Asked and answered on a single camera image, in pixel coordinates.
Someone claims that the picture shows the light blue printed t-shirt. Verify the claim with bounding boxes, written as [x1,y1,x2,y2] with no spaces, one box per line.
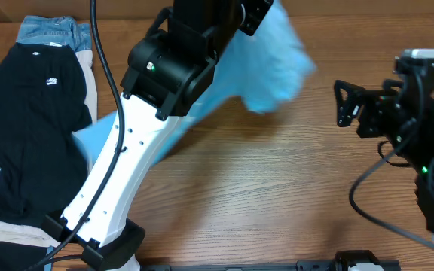
[72,0,318,172]

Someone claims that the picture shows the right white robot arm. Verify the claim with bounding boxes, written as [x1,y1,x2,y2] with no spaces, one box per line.
[334,56,434,251]

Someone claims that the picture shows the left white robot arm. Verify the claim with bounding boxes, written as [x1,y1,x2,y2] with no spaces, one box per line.
[42,0,272,270]

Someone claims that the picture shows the blue denim jeans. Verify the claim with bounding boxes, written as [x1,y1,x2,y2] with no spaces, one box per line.
[16,16,92,52]

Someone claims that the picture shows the black t-shirt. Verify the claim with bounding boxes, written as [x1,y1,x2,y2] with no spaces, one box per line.
[0,43,91,227]

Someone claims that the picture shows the dark garment with blue trim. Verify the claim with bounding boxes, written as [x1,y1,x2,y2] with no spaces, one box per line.
[0,242,53,271]

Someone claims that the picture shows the beige garment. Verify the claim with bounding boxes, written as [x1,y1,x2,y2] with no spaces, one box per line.
[0,50,98,247]

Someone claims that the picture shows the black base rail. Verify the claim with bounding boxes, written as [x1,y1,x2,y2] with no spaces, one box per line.
[139,250,402,271]

